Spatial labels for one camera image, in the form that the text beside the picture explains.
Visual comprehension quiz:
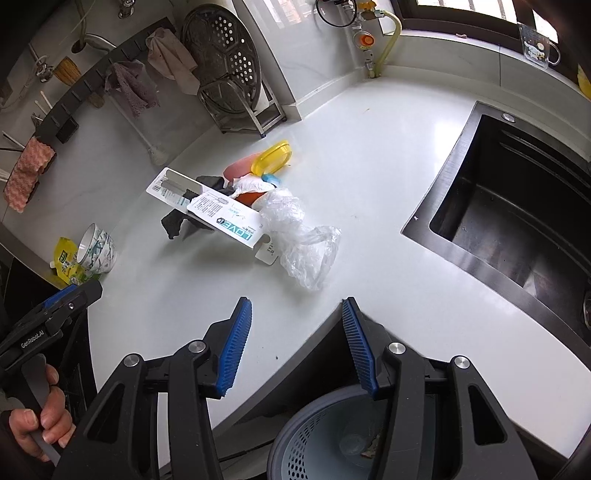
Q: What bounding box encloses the white knife packaging card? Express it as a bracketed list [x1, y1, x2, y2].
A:
[147, 167, 282, 266]

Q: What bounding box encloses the black wall hook rail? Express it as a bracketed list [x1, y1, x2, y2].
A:
[34, 17, 178, 144]

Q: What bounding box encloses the black cloth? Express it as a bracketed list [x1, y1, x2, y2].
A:
[161, 174, 241, 241]

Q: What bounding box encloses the gas valve with orange knob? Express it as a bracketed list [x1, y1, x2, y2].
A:
[339, 0, 386, 77]

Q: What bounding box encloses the yellow-green refill pouch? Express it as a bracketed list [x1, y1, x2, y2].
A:
[53, 237, 100, 286]

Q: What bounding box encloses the black cable loop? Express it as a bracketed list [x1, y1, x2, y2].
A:
[316, 0, 361, 28]

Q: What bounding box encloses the black kitchen sink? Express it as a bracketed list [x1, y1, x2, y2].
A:
[401, 102, 591, 352]

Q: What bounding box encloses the yellow plastic lid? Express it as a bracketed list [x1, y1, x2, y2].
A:
[249, 139, 293, 175]

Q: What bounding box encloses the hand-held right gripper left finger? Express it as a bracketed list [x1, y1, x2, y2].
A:
[51, 296, 254, 480]

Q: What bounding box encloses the clear plastic bag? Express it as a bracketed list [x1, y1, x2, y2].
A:
[256, 187, 342, 291]

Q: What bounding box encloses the white patterned bowl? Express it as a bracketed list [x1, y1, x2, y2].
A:
[76, 223, 106, 271]
[92, 231, 117, 278]

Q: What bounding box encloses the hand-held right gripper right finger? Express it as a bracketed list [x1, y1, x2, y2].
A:
[342, 296, 541, 480]

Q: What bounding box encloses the clear cartoon mug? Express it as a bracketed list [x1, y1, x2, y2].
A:
[518, 23, 561, 70]

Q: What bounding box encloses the white plastic bag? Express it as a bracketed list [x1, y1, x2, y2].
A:
[231, 174, 278, 199]

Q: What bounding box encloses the purple-grey hanging cloth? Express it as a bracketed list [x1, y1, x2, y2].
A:
[104, 61, 161, 117]

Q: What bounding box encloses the person's left hand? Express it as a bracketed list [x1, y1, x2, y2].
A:
[8, 364, 77, 459]

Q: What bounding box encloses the grey perforated basket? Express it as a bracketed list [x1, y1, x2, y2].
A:
[267, 385, 437, 480]

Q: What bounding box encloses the pink textured sponge cloth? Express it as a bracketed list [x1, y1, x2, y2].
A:
[4, 137, 57, 214]

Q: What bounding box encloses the black scouring block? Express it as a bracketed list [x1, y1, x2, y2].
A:
[55, 117, 79, 143]

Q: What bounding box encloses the yellow gas hose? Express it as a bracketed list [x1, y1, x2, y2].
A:
[369, 11, 402, 79]

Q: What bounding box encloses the dark framed window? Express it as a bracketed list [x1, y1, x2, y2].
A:
[402, 0, 591, 70]

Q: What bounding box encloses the pink hanging cloth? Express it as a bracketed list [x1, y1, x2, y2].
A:
[147, 28, 200, 93]

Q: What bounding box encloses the white-handled brush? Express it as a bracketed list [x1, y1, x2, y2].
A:
[113, 92, 169, 163]

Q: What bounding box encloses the perforated metal steamer plate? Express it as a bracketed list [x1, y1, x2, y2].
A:
[181, 4, 263, 114]

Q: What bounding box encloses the metal ladle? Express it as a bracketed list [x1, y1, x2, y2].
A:
[71, 33, 118, 52]

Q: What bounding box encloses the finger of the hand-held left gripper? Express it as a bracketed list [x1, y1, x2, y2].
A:
[39, 279, 103, 330]

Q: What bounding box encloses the metal dish rack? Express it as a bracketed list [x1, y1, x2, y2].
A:
[198, 80, 287, 139]

